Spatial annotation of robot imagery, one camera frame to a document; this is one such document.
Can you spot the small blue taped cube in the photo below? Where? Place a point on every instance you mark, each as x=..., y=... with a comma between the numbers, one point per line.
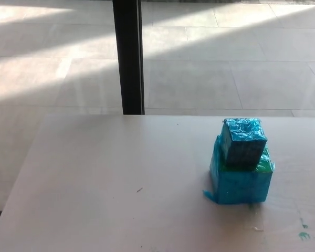
x=241, y=143

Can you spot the big blue taped cube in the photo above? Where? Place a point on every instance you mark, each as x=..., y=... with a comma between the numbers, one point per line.
x=241, y=186

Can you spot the black window frame post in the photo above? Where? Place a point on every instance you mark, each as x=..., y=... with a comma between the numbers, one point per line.
x=128, y=57

